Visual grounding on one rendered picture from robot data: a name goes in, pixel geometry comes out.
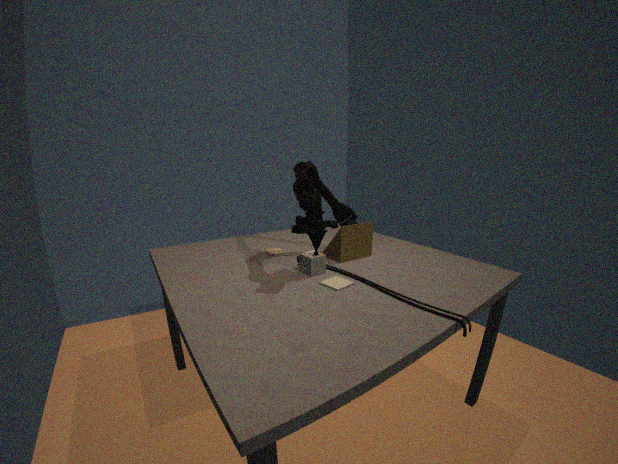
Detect beige flat square panel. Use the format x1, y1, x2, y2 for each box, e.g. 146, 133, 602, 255
320, 276, 354, 291

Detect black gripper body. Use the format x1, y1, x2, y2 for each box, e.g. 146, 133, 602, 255
291, 208, 338, 234

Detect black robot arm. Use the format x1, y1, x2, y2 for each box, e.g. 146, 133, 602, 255
293, 161, 358, 227

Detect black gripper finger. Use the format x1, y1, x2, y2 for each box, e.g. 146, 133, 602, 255
316, 230, 328, 249
306, 232, 318, 249

